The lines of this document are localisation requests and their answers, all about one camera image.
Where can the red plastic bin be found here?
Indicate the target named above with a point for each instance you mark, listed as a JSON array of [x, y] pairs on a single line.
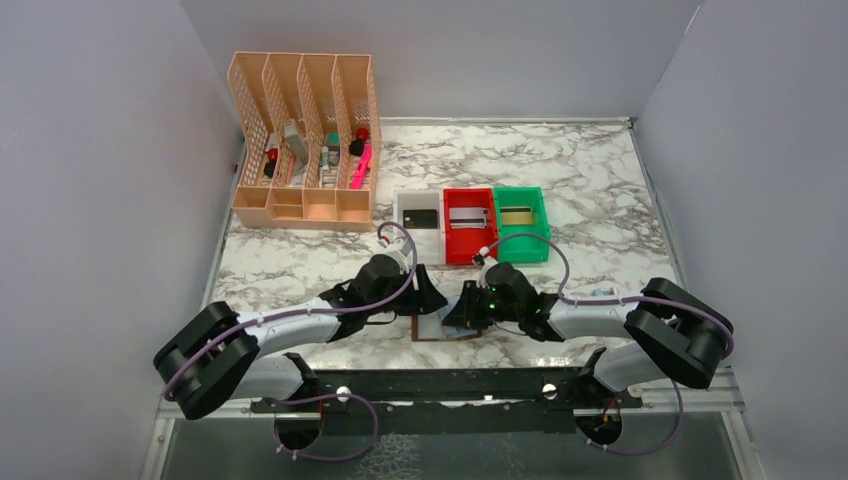
[[462, 244]]

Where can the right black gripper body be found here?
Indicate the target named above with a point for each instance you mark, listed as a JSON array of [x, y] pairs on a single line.
[[470, 304]]

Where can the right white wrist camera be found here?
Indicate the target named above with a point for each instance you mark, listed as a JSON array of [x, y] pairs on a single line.
[[484, 257]]

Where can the black mounting rail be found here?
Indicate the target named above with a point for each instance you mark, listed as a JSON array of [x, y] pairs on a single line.
[[446, 401]]

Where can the black credit card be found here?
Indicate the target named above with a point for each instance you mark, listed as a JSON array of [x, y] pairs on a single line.
[[420, 219]]

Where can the green plastic bin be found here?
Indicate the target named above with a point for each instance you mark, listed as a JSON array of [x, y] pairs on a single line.
[[524, 248]]

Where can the grey stapler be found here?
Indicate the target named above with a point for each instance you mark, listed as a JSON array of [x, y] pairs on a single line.
[[295, 140]]

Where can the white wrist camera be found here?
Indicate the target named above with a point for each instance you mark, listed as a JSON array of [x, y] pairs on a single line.
[[400, 250], [484, 257]]

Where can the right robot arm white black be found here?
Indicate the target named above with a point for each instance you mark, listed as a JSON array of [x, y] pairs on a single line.
[[669, 333]]

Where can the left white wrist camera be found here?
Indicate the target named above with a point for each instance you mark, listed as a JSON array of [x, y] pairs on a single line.
[[400, 250]]

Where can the white striped credit card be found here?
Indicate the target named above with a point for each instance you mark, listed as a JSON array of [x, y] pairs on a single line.
[[468, 217]]

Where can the red black marker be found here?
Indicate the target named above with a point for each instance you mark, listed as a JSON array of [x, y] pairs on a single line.
[[270, 164]]

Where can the brown leather card holder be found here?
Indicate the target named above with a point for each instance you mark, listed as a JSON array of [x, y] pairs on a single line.
[[429, 327]]

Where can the gold credit card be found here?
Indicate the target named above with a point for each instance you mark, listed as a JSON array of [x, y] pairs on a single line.
[[516, 216]]

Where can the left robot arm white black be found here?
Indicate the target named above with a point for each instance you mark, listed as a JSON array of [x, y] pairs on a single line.
[[215, 356]]

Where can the peach plastic desk organizer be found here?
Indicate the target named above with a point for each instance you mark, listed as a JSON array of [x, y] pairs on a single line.
[[312, 129]]

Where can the green cap glue stick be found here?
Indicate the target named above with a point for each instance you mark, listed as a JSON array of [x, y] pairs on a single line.
[[330, 152]]

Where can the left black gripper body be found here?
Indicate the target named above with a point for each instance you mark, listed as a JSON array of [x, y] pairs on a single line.
[[419, 291]]

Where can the pink highlighter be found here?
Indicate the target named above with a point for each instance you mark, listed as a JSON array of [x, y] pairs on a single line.
[[363, 166]]

